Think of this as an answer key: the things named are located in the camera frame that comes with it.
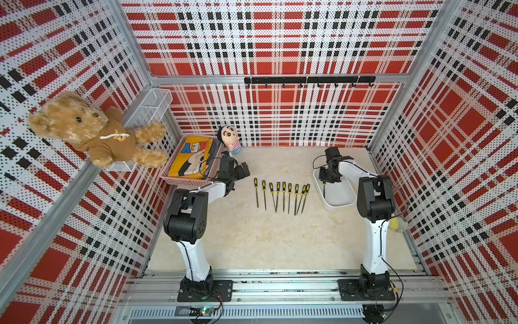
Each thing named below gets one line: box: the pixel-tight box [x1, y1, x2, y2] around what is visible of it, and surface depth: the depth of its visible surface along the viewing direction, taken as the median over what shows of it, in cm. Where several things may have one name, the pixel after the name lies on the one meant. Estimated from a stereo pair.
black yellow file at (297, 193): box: [294, 183, 299, 216], surface depth 103 cm
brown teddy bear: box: [28, 91, 168, 169], surface depth 54 cm
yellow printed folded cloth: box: [168, 135, 214, 179], surface depth 109 cm
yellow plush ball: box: [389, 217, 399, 231], surface depth 88 cm
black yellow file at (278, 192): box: [275, 181, 282, 214], surface depth 106 cm
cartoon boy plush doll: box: [217, 124, 243, 155], surface depth 113 cm
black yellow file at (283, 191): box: [281, 180, 287, 213], surface depth 104 cm
